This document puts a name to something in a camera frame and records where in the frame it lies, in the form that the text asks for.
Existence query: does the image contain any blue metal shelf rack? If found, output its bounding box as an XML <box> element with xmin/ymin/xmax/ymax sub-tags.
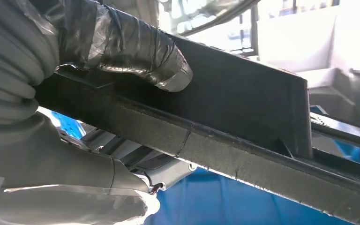
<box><xmin>50</xmin><ymin>79</ymin><xmax>360</xmax><ymax>225</ymax></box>

